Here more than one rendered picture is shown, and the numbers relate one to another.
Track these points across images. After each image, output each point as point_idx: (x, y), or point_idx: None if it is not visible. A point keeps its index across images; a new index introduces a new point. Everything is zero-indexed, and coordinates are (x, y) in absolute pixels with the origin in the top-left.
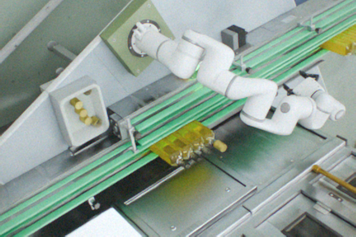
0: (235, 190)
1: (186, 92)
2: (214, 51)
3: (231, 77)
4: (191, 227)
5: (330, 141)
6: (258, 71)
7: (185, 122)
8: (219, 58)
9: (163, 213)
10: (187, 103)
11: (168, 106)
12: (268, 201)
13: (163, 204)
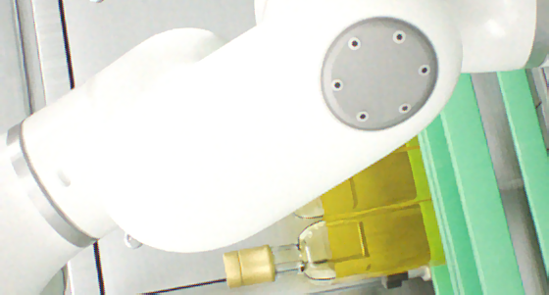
0: (114, 260)
1: (543, 235)
2: (151, 84)
3: (39, 155)
4: (55, 39)
5: None
6: None
7: (434, 195)
8: (112, 105)
9: None
10: (461, 198)
11: (487, 111)
12: None
13: (210, 15)
